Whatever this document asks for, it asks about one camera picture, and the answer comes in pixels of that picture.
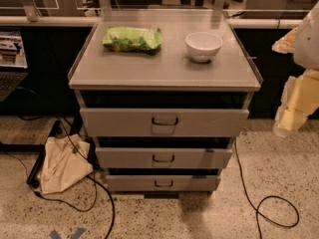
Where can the grey top drawer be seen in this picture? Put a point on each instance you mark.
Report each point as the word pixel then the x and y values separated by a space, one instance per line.
pixel 163 122

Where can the white counter rail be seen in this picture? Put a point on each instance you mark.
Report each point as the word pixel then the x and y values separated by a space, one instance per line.
pixel 91 21

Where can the open laptop computer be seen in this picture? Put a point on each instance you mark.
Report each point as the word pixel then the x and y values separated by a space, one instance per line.
pixel 13 61

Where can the white ceramic bowl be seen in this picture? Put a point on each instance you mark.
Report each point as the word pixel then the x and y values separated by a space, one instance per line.
pixel 203 46

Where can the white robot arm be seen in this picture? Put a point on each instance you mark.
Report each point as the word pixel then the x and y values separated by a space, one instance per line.
pixel 303 42

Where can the green snack bag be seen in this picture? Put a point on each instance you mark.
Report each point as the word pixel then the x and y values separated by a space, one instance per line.
pixel 124 39

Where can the grey drawer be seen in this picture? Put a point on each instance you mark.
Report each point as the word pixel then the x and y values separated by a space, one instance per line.
pixel 163 122
pixel 144 183
pixel 121 157

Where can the beige cloth tote bag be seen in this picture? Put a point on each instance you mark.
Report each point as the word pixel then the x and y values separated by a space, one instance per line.
pixel 65 163

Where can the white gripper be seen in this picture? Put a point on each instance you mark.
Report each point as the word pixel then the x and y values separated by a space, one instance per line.
pixel 307 45

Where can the grey drawer cabinet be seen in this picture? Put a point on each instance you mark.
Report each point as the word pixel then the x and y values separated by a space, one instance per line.
pixel 167 79

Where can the grey bottom drawer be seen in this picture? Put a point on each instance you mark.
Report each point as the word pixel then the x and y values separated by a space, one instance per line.
pixel 144 183

